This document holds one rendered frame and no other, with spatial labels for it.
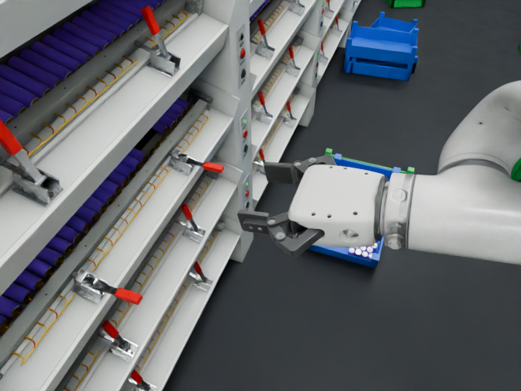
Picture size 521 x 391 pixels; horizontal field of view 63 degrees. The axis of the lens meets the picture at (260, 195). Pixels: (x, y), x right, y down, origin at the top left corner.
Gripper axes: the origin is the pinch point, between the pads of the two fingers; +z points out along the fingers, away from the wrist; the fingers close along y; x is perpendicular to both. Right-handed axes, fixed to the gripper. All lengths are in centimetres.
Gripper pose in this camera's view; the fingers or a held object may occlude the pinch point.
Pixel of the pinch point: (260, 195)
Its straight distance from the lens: 54.8
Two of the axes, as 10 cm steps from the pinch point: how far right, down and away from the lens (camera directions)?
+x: -2.0, -7.3, -6.6
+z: -9.2, -1.0, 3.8
